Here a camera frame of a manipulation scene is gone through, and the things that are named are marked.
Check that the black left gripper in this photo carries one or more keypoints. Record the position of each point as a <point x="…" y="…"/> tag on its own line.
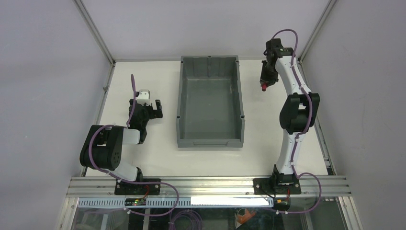
<point x="147" y="110"/>

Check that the grey plastic bin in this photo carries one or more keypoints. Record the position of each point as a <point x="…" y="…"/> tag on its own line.
<point x="210" y="110"/>

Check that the aluminium mounting rail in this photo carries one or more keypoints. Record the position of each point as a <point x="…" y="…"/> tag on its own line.
<point x="243" y="186"/>

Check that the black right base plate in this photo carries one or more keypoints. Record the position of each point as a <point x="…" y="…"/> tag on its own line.
<point x="266" y="186"/>

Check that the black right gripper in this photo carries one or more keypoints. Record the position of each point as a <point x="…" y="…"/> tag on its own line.
<point x="266" y="75"/>

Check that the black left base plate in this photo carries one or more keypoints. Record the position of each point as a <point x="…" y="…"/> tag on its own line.
<point x="137" y="187"/>

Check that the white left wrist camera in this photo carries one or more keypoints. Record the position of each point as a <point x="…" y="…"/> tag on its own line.
<point x="143" y="97"/>

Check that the orange object under table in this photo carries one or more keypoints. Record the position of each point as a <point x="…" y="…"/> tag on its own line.
<point x="243" y="215"/>

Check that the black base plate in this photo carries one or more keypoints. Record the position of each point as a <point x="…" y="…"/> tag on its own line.
<point x="137" y="187"/>
<point x="266" y="186"/>

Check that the white slotted cable duct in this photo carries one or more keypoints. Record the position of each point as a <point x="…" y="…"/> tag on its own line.
<point x="186" y="202"/>

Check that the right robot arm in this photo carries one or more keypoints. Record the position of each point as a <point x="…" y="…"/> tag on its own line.
<point x="298" y="113"/>

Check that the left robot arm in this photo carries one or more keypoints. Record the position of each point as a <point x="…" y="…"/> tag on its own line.
<point x="102" y="149"/>

